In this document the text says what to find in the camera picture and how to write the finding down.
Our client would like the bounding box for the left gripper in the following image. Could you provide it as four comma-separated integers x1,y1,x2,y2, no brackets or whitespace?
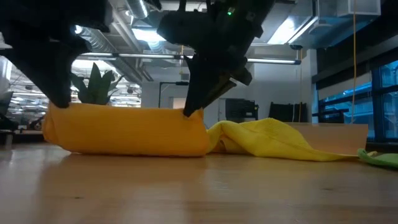
0,0,113,109

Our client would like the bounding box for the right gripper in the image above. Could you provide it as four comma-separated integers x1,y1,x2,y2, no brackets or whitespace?
157,11,264,118

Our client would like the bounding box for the yellow microfiber towel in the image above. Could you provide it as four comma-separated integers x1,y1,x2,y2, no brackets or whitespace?
206,117,359,162

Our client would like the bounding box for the orange microfiber towel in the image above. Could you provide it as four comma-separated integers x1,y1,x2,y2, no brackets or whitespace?
42,101,211,157

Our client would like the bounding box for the green microfiber towel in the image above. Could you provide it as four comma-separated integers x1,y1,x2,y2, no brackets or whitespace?
357,148,398,170

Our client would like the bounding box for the black background cabinet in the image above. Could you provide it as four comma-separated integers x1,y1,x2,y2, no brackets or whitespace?
225,98,259,124

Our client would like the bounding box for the potted plant in white pot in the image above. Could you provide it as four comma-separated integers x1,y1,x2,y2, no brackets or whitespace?
70,62,125,106

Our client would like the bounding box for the dark grey background monitor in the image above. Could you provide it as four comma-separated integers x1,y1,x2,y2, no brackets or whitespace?
0,91,13,116

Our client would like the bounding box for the black background stand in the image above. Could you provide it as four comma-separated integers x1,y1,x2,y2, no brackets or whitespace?
0,114,19,131

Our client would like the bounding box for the long ceiling light strip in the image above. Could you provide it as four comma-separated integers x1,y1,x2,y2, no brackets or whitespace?
77,52,302,65

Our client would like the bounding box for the black background panel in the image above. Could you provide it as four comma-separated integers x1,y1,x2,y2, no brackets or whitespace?
267,101,308,123

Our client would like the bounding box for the black background stand frame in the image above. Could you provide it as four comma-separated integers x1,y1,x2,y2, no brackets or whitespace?
158,81,190,110

